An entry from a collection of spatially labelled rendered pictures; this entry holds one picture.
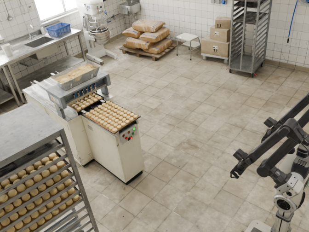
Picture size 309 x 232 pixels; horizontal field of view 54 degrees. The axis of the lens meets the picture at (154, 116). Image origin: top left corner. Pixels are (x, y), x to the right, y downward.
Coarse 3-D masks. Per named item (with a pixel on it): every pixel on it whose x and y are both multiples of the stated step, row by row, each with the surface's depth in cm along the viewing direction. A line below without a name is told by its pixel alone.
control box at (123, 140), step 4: (128, 128) 343; (132, 128) 344; (136, 128) 349; (124, 132) 338; (132, 132) 346; (136, 132) 351; (120, 136) 335; (124, 136) 339; (128, 136) 344; (132, 136) 349; (120, 140) 339; (124, 140) 342; (128, 140) 346
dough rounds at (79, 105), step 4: (92, 96) 397; (96, 96) 392; (100, 96) 391; (84, 100) 390; (88, 100) 386; (92, 100) 388; (96, 100) 385; (72, 104) 382; (76, 104) 384; (80, 104) 379; (84, 104) 382; (88, 104) 379; (76, 108) 375; (80, 108) 373
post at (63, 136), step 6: (60, 132) 187; (66, 138) 192; (66, 144) 193; (66, 150) 195; (72, 156) 200; (72, 162) 202; (72, 168) 206; (78, 174) 210; (78, 180) 212; (78, 186) 218; (84, 192) 221; (84, 198) 223; (90, 210) 233; (90, 216) 235; (96, 228) 246
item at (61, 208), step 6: (72, 198) 227; (78, 198) 228; (66, 204) 225; (54, 210) 219; (60, 210) 221; (48, 216) 216; (54, 216) 218; (36, 222) 215; (42, 222) 212; (30, 228) 209; (36, 228) 211
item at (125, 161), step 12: (84, 120) 376; (96, 132) 366; (108, 132) 341; (120, 132) 338; (96, 144) 385; (108, 144) 357; (120, 144) 344; (132, 144) 359; (96, 156) 406; (108, 156) 375; (120, 156) 352; (132, 156) 367; (108, 168) 396; (120, 168) 365; (132, 168) 376; (120, 180) 392; (132, 180) 390
